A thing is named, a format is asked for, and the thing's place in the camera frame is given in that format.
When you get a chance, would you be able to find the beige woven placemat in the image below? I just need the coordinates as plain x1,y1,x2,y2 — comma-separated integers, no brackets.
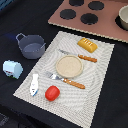
14,31,114,128

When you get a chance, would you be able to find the round wooden plate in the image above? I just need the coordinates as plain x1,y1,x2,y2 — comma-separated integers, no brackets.
56,55,83,78

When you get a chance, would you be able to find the beige bowl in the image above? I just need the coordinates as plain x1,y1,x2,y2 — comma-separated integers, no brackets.
119,5,128,30

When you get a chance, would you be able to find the grey toy pot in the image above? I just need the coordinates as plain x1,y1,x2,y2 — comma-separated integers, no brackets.
16,33,46,59

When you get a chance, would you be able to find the yellow toy bread loaf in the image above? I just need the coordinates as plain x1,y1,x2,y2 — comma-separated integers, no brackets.
78,38,98,53

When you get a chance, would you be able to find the light blue toy carton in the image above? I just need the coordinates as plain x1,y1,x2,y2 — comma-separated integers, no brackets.
3,60,23,79

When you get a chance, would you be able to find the red toy tomato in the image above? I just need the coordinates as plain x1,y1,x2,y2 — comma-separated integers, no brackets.
45,86,60,101

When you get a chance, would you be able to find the knife with orange handle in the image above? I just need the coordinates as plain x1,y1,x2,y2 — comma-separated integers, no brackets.
58,49,97,63

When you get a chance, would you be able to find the fork with orange handle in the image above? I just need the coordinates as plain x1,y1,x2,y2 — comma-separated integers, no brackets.
45,71,85,89

